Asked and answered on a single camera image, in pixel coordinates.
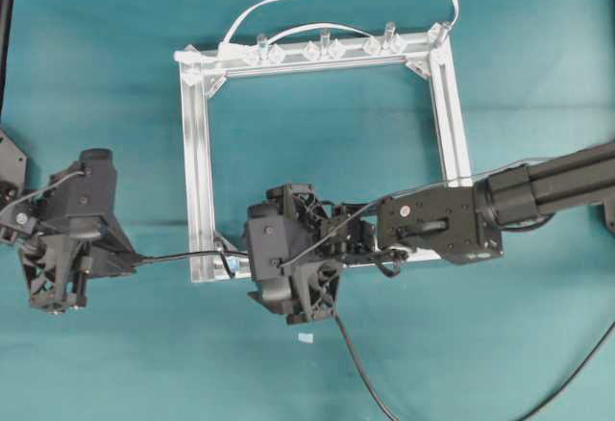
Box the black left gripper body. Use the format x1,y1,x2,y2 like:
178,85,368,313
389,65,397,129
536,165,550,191
18,218,137,314

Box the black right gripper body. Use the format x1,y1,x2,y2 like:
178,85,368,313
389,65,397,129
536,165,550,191
248,184,376,325

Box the black wire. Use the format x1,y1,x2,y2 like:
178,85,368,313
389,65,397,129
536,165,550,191
134,250,400,421

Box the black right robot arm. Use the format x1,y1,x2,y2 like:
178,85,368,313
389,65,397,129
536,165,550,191
244,142,614,325

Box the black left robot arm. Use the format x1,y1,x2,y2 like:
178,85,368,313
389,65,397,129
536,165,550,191
1,135,140,314

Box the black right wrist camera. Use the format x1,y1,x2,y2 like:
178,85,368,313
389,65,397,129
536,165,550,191
245,203,311,282

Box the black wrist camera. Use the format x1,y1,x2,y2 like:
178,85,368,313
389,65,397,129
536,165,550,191
245,203,311,282
55,148,117,240

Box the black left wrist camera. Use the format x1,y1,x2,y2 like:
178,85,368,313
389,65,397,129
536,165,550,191
55,148,117,240

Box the aluminium post with blue tape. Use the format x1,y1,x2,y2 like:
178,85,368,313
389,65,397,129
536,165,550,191
257,34,269,61

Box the middle aluminium post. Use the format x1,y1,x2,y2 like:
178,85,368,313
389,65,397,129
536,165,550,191
319,28,331,59

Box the white flat ethernet cable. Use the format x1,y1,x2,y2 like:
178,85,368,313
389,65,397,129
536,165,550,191
218,0,390,55

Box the aluminium extrusion frame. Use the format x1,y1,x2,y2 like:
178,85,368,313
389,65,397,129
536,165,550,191
177,23,473,283

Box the near aluminium post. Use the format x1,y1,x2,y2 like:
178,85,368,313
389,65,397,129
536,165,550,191
382,21,396,53

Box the tall corner aluminium post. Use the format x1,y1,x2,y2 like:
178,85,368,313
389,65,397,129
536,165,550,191
427,22,453,49

